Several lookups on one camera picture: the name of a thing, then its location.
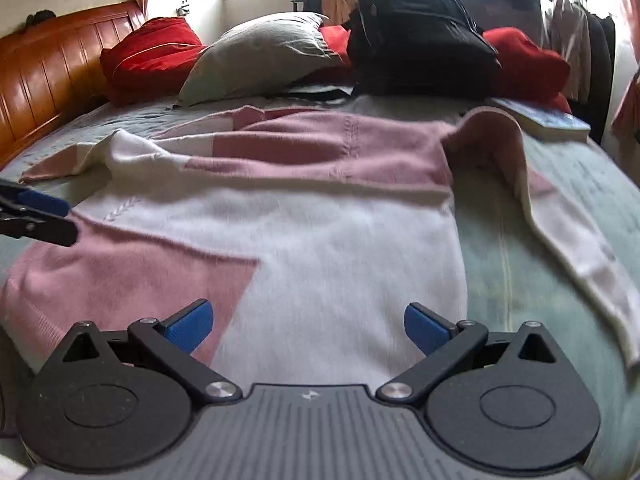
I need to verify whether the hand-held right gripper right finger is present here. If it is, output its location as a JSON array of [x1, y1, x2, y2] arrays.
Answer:
[[375, 303, 559, 407]]

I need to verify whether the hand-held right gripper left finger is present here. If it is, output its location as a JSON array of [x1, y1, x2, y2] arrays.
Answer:
[[59, 299, 243, 408]]

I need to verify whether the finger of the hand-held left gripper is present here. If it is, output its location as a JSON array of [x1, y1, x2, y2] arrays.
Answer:
[[0, 179, 72, 218], [0, 211, 80, 249]]

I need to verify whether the pink and white sweater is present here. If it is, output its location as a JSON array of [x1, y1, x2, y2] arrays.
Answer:
[[0, 105, 640, 386]]

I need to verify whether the clothes rack with hanging clothes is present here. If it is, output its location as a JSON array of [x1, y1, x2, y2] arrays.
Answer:
[[420, 0, 617, 146]]

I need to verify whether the wooden headboard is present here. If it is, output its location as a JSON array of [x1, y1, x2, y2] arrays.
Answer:
[[0, 0, 146, 168]]

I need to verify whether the green plaid blanket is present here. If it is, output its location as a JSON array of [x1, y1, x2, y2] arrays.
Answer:
[[0, 92, 640, 480]]

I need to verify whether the red pillow with piping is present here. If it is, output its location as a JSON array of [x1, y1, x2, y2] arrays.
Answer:
[[100, 16, 208, 108]]

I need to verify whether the paperback book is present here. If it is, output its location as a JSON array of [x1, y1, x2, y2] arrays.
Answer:
[[492, 97, 593, 142]]

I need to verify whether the grey pillow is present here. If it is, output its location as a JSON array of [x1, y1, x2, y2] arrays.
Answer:
[[175, 11, 346, 108]]

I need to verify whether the red blanket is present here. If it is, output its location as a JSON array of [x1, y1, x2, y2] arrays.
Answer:
[[320, 25, 572, 112]]

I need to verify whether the black backpack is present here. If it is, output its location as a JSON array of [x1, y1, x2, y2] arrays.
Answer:
[[345, 0, 503, 98]]

